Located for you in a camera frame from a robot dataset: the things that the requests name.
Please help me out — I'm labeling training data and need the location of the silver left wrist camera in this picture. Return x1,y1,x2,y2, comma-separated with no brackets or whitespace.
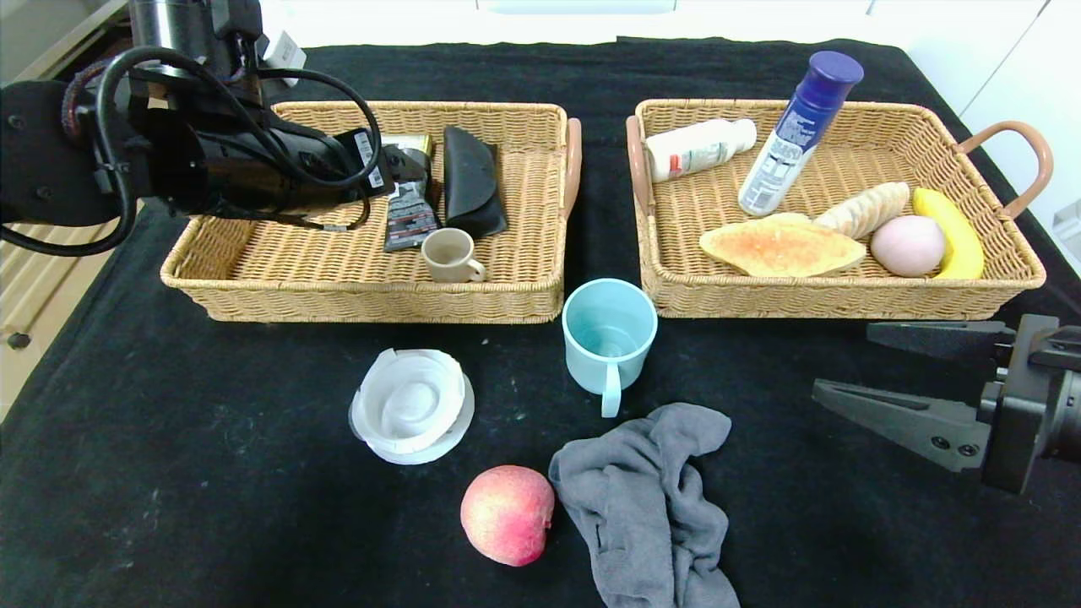
258,30,307,75

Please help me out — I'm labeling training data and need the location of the dark jar with printed label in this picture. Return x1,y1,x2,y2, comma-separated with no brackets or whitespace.
383,145,443,254

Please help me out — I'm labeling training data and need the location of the flat toasted bread slice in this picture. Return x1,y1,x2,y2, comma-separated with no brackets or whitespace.
698,213,867,280

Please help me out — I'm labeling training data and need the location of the light wooden wheeled rack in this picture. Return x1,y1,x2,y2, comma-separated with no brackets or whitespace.
0,221,128,356

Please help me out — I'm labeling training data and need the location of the spray can with blue cap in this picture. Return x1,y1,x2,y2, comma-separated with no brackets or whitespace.
737,51,865,219

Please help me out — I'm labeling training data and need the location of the white plastic bottle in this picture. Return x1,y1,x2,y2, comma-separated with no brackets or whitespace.
645,118,758,184

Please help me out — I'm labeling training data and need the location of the small beige ceramic cup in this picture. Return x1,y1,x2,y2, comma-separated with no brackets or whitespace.
421,227,488,285

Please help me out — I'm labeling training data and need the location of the pale pink round fruit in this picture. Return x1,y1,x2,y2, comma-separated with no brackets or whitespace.
869,214,946,278

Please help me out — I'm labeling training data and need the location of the yellow banana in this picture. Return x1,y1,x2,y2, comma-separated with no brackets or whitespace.
911,187,986,280

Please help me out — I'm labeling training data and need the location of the wicker basket with brown handles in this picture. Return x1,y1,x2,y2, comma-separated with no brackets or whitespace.
160,101,584,325
626,99,1054,322

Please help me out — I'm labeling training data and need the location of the white plastic lid dish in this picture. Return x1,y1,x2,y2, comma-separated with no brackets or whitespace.
349,347,475,466

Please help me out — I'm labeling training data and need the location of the grey cloth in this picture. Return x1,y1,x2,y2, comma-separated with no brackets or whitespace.
549,403,741,608

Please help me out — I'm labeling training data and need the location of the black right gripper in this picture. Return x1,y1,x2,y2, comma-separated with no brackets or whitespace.
811,313,1081,496

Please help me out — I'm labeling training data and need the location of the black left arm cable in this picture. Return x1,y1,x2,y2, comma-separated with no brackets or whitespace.
0,46,385,258

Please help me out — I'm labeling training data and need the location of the wooden shelf unit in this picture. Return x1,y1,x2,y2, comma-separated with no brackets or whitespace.
0,0,128,85

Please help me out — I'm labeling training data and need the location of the black soft pouch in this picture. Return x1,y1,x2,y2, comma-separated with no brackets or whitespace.
440,125,508,240

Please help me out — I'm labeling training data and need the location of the light blue plastic mug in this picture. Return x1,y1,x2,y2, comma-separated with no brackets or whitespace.
562,279,659,420

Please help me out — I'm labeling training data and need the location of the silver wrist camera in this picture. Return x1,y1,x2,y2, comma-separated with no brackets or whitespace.
258,30,307,75
1051,198,1081,275

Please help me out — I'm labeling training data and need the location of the golden striped croissant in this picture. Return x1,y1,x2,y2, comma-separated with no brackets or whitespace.
813,182,910,241

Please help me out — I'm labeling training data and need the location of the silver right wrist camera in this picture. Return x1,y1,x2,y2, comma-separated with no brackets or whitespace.
1051,198,1081,275

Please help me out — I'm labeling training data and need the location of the red apple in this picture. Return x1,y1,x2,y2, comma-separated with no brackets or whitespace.
460,464,557,567

